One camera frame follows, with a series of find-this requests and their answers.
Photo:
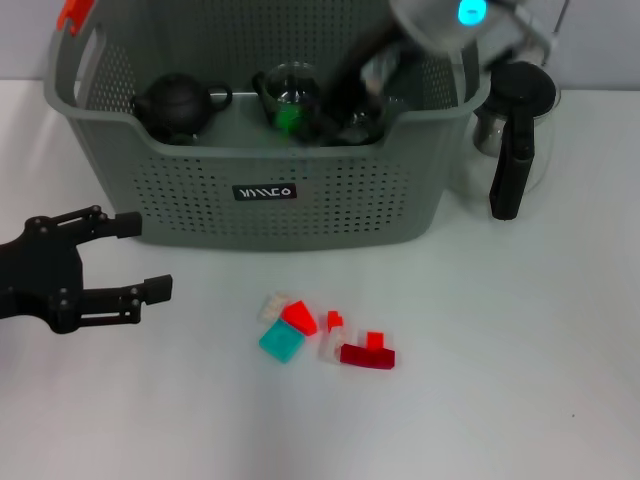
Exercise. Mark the black ceramic teapot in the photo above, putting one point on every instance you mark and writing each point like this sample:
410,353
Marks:
175,105

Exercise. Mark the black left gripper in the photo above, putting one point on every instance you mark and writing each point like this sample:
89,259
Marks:
45,275

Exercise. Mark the teal square block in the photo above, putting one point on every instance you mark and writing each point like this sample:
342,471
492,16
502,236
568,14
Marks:
281,342

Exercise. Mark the white small block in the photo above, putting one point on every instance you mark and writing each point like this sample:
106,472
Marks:
332,347

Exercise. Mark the tiny red stud block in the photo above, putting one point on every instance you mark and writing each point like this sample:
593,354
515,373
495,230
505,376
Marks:
334,320

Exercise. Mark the red small square block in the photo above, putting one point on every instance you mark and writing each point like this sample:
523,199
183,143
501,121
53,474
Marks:
375,341

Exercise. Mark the glass teapot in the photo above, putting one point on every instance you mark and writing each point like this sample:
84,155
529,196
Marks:
360,130
292,82

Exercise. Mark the green rectangular block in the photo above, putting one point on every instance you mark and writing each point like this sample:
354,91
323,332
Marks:
289,116

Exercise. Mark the orange red sloped block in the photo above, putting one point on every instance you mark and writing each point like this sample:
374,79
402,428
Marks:
299,317

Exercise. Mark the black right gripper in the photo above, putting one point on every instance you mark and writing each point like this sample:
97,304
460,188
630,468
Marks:
360,85

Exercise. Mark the dark red long block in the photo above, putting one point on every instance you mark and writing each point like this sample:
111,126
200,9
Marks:
367,357

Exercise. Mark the grey perforated plastic storage basket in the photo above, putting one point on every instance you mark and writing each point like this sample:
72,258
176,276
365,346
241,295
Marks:
265,215

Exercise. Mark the translucent white pink block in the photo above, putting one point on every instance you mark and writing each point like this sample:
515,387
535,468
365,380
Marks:
270,306

